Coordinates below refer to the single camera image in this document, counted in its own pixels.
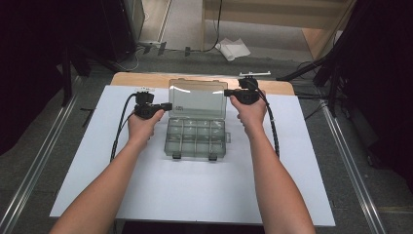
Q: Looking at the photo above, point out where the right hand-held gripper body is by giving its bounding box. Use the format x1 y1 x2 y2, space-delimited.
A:
232 70 272 106

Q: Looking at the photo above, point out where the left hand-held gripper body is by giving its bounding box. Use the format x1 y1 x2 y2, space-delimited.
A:
132 86 164 120

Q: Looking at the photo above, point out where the clear plastic compartment box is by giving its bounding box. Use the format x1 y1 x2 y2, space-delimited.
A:
163 78 232 161

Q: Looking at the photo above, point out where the person's left hand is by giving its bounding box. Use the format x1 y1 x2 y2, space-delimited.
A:
127 108 167 144

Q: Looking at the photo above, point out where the person's right hand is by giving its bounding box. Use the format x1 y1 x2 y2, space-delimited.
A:
229 90 268 137

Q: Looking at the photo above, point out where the white board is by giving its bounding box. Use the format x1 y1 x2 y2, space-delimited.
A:
49 85 336 227

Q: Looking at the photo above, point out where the crumpled white paper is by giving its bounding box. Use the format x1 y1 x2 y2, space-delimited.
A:
214 37 252 62

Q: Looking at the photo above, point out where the black hex key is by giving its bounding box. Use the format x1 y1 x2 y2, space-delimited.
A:
80 107 96 129

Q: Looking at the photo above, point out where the white power strip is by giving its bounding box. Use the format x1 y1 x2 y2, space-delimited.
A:
137 39 163 49

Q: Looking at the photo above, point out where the dark computer tower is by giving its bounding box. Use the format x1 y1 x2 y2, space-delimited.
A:
99 0 146 63

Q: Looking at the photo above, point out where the black metal stand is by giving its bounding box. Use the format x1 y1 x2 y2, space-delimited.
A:
60 42 94 107
276 52 342 119

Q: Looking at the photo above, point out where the black curtain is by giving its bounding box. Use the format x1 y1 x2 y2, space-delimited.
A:
0 0 110 158
335 0 413 184

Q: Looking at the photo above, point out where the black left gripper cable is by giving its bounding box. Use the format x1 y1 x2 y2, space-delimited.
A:
109 93 139 163

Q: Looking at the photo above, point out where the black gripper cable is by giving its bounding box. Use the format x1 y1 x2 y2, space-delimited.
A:
109 93 139 163
257 88 282 160

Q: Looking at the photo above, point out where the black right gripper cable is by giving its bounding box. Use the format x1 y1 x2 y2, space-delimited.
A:
257 88 282 160

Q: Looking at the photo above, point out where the white floor cable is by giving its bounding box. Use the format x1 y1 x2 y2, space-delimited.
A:
121 47 145 72

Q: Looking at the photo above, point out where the thin black floor cable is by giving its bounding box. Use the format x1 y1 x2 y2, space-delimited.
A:
202 0 225 54

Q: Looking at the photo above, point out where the light wooden shelf frame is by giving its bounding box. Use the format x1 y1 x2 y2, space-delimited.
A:
201 0 358 60

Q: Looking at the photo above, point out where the metal floor rail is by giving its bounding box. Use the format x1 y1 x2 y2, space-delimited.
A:
0 76 83 234
319 97 388 234

